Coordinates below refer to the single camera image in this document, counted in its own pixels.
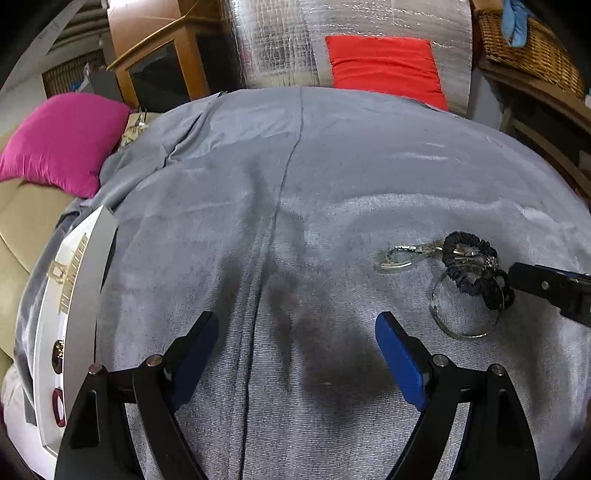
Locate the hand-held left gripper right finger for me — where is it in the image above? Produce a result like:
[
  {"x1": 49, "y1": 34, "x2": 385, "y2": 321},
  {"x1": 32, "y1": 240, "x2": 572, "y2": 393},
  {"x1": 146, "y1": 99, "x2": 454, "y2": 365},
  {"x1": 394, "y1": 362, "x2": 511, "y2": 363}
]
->
[{"x1": 375, "y1": 311, "x2": 541, "y2": 480}]

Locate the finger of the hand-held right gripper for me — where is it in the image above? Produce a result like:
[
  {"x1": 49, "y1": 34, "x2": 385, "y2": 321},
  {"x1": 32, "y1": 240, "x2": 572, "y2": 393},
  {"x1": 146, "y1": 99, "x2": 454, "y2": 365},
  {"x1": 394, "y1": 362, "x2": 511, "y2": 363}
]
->
[{"x1": 508, "y1": 262, "x2": 591, "y2": 326}]

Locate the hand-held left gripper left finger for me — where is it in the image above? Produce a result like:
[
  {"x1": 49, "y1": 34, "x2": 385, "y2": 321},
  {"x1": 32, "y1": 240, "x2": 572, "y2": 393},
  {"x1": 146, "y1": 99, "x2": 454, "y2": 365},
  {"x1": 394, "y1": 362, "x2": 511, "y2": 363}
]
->
[{"x1": 54, "y1": 311, "x2": 220, "y2": 480}]

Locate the black scrunchie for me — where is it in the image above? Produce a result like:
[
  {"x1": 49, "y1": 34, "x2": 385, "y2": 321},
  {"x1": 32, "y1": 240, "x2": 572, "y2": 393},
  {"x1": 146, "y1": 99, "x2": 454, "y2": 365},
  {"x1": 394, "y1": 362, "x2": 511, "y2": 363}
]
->
[{"x1": 442, "y1": 231, "x2": 515, "y2": 311}]

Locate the white box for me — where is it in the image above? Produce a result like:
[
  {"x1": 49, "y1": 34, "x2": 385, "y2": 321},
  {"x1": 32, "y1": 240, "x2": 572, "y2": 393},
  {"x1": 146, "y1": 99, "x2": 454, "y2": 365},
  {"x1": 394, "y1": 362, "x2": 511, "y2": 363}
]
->
[{"x1": 34, "y1": 205, "x2": 118, "y2": 453}]

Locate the red hair tie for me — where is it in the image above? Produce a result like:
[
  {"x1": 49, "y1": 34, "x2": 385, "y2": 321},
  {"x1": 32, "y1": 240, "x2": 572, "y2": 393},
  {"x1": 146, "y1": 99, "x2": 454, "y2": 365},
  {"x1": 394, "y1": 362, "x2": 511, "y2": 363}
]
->
[{"x1": 52, "y1": 388, "x2": 68, "y2": 425}]

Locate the cream hair claw clip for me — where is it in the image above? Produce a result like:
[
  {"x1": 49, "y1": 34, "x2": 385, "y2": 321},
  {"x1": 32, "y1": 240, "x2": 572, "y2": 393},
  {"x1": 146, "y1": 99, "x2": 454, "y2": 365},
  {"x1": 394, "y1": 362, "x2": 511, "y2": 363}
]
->
[{"x1": 50, "y1": 235, "x2": 89, "y2": 315}]

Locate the silver bangle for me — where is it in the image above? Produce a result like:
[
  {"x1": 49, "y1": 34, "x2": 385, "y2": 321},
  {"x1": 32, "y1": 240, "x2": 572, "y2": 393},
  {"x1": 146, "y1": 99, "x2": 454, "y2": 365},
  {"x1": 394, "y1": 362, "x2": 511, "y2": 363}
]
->
[{"x1": 429, "y1": 272, "x2": 497, "y2": 342}]

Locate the wooden side table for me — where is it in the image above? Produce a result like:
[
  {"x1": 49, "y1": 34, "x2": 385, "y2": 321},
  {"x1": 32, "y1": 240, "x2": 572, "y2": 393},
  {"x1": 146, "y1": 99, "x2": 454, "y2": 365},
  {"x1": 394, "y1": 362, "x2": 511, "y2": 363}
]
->
[{"x1": 478, "y1": 55, "x2": 591, "y2": 199}]

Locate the grey cloth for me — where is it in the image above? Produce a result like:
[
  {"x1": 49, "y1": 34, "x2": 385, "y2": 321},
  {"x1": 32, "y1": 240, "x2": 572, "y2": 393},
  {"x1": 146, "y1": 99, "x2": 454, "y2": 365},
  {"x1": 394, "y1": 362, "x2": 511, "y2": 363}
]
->
[{"x1": 14, "y1": 85, "x2": 591, "y2": 480}]

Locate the beige leather sofa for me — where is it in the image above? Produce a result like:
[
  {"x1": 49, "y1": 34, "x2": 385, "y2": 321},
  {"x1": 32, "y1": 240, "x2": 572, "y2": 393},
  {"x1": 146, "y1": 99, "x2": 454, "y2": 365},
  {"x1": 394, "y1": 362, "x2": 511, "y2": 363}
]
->
[{"x1": 0, "y1": 180, "x2": 79, "y2": 370}]

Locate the wicker basket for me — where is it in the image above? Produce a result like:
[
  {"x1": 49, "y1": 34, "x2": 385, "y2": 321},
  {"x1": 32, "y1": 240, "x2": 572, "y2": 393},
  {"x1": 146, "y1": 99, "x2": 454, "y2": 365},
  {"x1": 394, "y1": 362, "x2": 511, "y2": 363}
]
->
[{"x1": 475, "y1": 0, "x2": 586, "y2": 100}]

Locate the beige patterned cloth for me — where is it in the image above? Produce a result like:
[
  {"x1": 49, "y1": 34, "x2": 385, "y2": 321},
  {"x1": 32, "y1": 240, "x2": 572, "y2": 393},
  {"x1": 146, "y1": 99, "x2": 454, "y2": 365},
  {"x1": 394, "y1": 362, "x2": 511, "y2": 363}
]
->
[{"x1": 122, "y1": 111, "x2": 148, "y2": 146}]

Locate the pink cushion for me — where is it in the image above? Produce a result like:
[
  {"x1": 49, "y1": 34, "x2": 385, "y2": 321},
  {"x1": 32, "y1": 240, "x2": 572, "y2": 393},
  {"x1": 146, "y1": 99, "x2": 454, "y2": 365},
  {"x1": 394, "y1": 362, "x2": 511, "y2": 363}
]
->
[{"x1": 0, "y1": 92, "x2": 132, "y2": 198}]

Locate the blue cloth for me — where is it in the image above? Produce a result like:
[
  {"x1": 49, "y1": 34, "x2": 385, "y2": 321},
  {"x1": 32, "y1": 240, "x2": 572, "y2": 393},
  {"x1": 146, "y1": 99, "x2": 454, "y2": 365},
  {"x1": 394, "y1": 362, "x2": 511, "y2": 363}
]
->
[{"x1": 502, "y1": 0, "x2": 529, "y2": 47}]

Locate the red cushion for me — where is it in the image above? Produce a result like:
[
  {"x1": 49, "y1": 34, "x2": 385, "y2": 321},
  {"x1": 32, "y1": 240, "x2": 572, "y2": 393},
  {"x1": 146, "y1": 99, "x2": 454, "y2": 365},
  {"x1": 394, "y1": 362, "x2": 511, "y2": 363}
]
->
[{"x1": 325, "y1": 36, "x2": 450, "y2": 112}]

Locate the wooden cabinet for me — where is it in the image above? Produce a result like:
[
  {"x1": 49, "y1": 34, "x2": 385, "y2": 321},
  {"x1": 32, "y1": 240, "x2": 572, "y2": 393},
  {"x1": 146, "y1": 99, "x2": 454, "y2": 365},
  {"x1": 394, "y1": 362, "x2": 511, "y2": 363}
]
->
[{"x1": 107, "y1": 0, "x2": 241, "y2": 109}]

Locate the brown wicker panel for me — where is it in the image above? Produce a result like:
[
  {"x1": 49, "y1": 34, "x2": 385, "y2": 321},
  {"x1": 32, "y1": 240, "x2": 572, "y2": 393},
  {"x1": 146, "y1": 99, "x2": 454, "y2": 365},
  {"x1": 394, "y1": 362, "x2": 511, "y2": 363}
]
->
[{"x1": 42, "y1": 48, "x2": 109, "y2": 100}]

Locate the silver foil panel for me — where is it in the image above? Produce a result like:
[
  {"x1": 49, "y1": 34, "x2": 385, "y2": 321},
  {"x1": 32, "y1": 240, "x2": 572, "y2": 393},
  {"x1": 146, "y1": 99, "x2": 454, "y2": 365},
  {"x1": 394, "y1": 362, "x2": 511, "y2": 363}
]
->
[{"x1": 222, "y1": 0, "x2": 474, "y2": 116}]

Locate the silver clasp bracelet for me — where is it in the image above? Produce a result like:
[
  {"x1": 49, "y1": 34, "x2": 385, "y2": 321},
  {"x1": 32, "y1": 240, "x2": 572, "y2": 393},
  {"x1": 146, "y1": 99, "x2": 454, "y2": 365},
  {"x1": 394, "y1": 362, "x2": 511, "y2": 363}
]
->
[{"x1": 381, "y1": 241, "x2": 444, "y2": 273}]

